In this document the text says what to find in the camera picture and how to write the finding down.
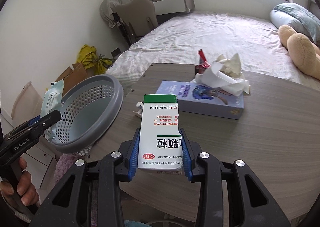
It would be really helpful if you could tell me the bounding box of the large beige teddy bear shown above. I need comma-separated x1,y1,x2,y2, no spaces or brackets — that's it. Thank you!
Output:
278,25,320,80

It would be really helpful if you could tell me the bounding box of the grey cloth on chair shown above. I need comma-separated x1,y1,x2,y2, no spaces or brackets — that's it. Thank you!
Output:
99,0,131,29

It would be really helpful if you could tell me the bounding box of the blue cartoon rabbit box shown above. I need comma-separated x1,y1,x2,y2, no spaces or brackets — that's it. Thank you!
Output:
156,81,244,120

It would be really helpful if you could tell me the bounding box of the bed with white sheet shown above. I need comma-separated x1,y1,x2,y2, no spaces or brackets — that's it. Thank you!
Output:
107,12,319,93

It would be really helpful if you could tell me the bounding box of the green white medicine box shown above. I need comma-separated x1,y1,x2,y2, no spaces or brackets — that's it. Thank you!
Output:
138,94,183,174

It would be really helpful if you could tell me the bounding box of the purple fuzzy slipper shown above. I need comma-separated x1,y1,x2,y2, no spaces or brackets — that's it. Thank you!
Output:
54,154,83,185

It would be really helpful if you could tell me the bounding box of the brown cardboard piece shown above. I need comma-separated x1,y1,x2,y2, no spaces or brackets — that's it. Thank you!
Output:
55,63,87,96

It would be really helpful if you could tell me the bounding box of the left hand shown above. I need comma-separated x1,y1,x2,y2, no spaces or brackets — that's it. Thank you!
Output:
1,157,40,210

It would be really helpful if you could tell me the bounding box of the red candy wrapper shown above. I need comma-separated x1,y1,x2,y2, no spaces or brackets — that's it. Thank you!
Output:
195,49,210,74

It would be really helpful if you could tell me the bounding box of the white desk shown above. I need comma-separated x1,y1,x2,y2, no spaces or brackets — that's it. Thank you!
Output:
152,0,195,16

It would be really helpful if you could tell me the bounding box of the grey chair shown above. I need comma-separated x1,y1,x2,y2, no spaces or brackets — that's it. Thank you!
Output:
113,0,158,46

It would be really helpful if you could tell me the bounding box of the white teal wipes packet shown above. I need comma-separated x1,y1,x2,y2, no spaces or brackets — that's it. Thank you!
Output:
40,80,64,141

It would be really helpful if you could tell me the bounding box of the crumpled white tissue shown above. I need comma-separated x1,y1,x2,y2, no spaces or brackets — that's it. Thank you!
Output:
193,53,251,96

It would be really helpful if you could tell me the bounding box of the grey perforated trash basket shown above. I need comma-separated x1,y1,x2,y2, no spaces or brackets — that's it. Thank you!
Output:
52,74,124,157

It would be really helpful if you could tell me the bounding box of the yellow plastic bag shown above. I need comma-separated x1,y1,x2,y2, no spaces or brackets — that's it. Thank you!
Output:
76,44,116,75

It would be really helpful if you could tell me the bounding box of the light blue pillow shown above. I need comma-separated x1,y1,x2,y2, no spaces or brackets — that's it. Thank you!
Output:
270,3,319,46

